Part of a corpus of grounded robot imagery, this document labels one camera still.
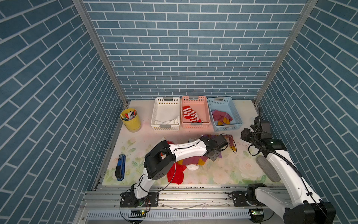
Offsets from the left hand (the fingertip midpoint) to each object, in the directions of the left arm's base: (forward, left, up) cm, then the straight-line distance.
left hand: (215, 155), depth 86 cm
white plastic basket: (+37, +34, -3) cm, 50 cm away
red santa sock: (-10, +24, -3) cm, 27 cm away
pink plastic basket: (+48, +7, -3) cm, 49 cm away
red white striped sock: (+34, +15, 0) cm, 37 cm away
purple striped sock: (+15, -13, -3) cm, 20 cm away
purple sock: (+30, -10, +1) cm, 31 cm away
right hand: (+8, -17, +14) cm, 23 cm away
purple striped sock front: (-2, +9, -3) cm, 10 cm away
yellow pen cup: (+24, +57, +7) cm, 63 cm away
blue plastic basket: (+48, -17, -3) cm, 51 cm away
